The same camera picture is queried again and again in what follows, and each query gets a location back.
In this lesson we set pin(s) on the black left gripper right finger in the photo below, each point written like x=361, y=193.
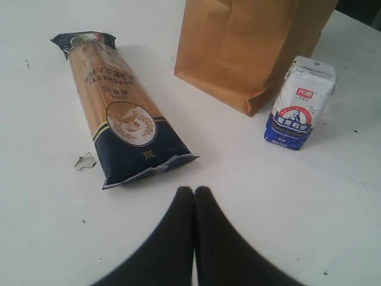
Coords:
x=223, y=256

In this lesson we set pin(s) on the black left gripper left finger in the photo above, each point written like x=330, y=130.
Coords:
x=166, y=256

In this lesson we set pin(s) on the small white blue milk carton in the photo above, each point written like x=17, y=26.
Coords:
x=306, y=88

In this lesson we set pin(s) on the brown paper shopping bag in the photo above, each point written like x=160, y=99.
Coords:
x=239, y=51

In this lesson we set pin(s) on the torn clear plastic scrap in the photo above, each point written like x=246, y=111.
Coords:
x=87, y=161

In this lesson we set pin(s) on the spaghetti pack, blue ends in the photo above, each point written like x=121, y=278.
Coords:
x=132, y=138

